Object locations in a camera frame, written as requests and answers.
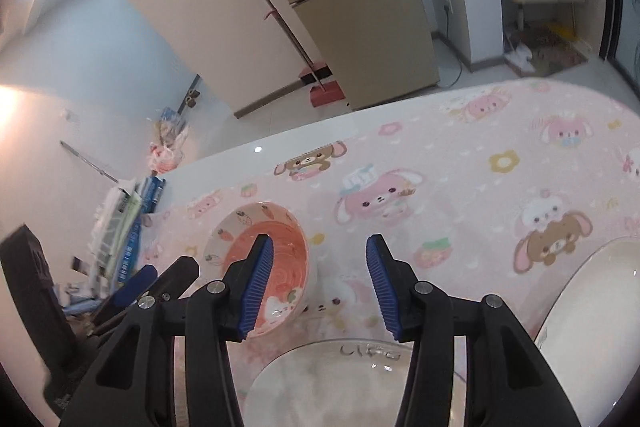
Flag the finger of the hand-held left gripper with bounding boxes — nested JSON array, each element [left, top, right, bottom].
[[92, 264, 160, 338], [152, 256, 202, 300]]

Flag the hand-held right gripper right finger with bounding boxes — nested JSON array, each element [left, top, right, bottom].
[[365, 234, 583, 427]]

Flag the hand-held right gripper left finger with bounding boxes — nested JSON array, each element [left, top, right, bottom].
[[60, 233, 276, 427]]

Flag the pink strawberry print bowl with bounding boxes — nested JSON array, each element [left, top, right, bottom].
[[202, 202, 313, 340]]

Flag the white plate with cartoon rim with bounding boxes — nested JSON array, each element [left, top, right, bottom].
[[245, 334, 471, 427]]

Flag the large white cartoon plate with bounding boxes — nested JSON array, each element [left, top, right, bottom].
[[532, 237, 640, 413]]

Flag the stack of boxes and books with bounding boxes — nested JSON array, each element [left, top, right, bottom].
[[70, 176, 169, 308]]

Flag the pink plastic bags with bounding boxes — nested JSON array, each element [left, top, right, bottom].
[[146, 106, 192, 174]]

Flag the pink cartoon printed tablecloth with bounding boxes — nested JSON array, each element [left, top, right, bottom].
[[140, 77, 640, 427]]

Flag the metal rod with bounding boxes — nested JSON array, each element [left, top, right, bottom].
[[59, 140, 122, 184]]

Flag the red dustpan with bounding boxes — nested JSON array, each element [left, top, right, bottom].
[[309, 82, 347, 108]]

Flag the beige refrigerator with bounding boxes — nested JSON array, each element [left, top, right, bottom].
[[215, 0, 441, 112]]

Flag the white slippers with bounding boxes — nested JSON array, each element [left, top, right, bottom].
[[504, 41, 537, 74]]

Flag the brown floor mat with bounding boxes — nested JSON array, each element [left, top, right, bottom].
[[527, 27, 592, 76]]

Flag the yellow floor item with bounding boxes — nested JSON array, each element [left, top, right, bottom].
[[544, 23, 577, 44]]

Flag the wall hook rack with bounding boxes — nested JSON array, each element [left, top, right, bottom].
[[181, 74, 202, 110]]

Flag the red handled broom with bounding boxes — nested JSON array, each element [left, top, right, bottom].
[[242, 0, 332, 84]]

